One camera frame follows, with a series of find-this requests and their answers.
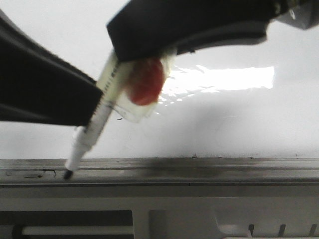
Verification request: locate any grey aluminium whiteboard frame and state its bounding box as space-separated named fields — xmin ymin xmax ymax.
xmin=0 ymin=157 xmax=319 ymax=186

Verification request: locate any white whiteboard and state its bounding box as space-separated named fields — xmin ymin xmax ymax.
xmin=0 ymin=0 xmax=319 ymax=158

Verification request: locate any red magnet taped to marker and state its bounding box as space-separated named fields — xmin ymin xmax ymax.
xmin=115 ymin=48 xmax=177 ymax=122

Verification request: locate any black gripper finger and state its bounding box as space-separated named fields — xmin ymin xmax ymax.
xmin=0 ymin=11 xmax=102 ymax=126
xmin=107 ymin=0 xmax=282 ymax=61

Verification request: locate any white whiteboard marker pen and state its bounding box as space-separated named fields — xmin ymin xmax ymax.
xmin=63 ymin=51 xmax=121 ymax=180

